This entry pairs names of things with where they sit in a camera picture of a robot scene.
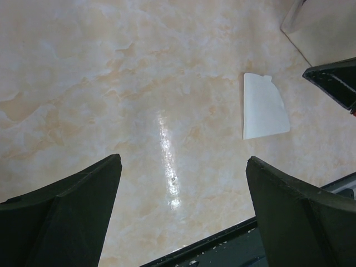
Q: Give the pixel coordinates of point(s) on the cream canvas tote bag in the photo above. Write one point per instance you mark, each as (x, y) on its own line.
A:
(322, 31)

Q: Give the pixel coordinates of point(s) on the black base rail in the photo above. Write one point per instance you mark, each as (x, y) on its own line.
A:
(239, 245)

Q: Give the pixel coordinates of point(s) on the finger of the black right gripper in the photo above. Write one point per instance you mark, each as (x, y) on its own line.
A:
(336, 79)

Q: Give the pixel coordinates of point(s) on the white paper coffee filter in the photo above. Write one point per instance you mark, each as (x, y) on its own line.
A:
(264, 112)

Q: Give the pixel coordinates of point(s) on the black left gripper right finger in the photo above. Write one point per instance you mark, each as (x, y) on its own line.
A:
(300, 224)

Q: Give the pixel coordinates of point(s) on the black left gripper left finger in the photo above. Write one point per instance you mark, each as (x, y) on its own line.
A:
(64, 223)

